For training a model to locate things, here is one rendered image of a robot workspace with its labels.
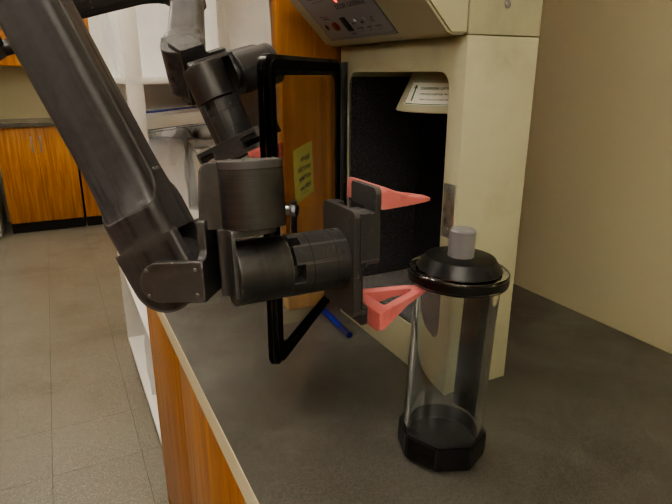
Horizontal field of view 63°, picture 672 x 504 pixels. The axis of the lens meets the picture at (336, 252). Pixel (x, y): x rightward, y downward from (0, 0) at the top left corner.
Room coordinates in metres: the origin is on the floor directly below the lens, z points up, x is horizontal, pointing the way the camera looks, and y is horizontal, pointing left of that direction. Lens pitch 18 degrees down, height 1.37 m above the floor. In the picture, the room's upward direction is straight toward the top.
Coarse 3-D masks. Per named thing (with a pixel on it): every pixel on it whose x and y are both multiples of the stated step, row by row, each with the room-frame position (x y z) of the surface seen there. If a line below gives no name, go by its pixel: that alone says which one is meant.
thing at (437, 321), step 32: (416, 320) 0.55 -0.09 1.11; (448, 320) 0.52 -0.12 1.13; (480, 320) 0.52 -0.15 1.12; (416, 352) 0.54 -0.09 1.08; (448, 352) 0.52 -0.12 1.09; (480, 352) 0.53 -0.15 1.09; (416, 384) 0.54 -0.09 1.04; (448, 384) 0.52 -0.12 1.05; (480, 384) 0.53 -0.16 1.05; (416, 416) 0.54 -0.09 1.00; (448, 416) 0.52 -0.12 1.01; (480, 416) 0.53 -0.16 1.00
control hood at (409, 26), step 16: (384, 0) 0.72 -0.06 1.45; (400, 0) 0.69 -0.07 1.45; (416, 0) 0.67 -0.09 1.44; (432, 0) 0.65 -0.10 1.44; (448, 0) 0.66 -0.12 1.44; (464, 0) 0.67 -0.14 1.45; (304, 16) 0.93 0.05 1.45; (400, 16) 0.72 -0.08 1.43; (416, 16) 0.69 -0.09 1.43; (432, 16) 0.67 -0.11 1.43; (448, 16) 0.66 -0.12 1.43; (464, 16) 0.67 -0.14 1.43; (320, 32) 0.93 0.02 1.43; (400, 32) 0.75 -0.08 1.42; (416, 32) 0.72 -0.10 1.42; (432, 32) 0.69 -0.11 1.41; (448, 32) 0.67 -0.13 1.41
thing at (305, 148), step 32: (288, 96) 0.73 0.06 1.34; (320, 96) 0.85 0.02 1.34; (288, 128) 0.73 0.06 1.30; (320, 128) 0.85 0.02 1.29; (288, 160) 0.72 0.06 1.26; (320, 160) 0.85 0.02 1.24; (288, 192) 0.72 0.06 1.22; (320, 192) 0.85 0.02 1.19; (288, 224) 0.72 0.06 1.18; (320, 224) 0.85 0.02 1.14; (288, 320) 0.71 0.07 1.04
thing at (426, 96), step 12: (420, 72) 0.82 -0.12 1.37; (432, 72) 0.80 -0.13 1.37; (408, 84) 0.84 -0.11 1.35; (420, 84) 0.81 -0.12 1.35; (432, 84) 0.79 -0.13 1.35; (444, 84) 0.78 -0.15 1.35; (408, 96) 0.82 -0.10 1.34; (420, 96) 0.80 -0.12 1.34; (432, 96) 0.78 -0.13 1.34; (444, 96) 0.77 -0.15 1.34; (396, 108) 0.85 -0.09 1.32; (408, 108) 0.81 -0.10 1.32; (420, 108) 0.79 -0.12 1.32; (432, 108) 0.78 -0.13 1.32; (444, 108) 0.77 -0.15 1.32
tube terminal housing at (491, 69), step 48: (480, 0) 0.68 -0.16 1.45; (528, 0) 0.72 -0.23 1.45; (384, 48) 0.84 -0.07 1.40; (432, 48) 0.74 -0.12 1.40; (480, 48) 0.69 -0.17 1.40; (528, 48) 0.72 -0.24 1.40; (480, 96) 0.69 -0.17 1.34; (528, 96) 0.72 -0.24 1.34; (480, 144) 0.69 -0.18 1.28; (480, 192) 0.69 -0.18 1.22; (480, 240) 0.70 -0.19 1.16; (384, 336) 0.82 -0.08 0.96
